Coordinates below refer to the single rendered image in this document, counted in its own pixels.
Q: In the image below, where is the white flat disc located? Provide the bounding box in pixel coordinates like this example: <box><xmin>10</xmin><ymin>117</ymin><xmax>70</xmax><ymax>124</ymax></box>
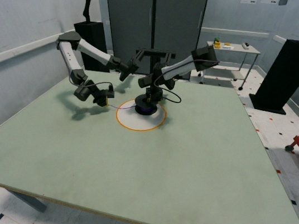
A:
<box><xmin>117</xmin><ymin>100</ymin><xmax>165</xmax><ymax>130</ymax></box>

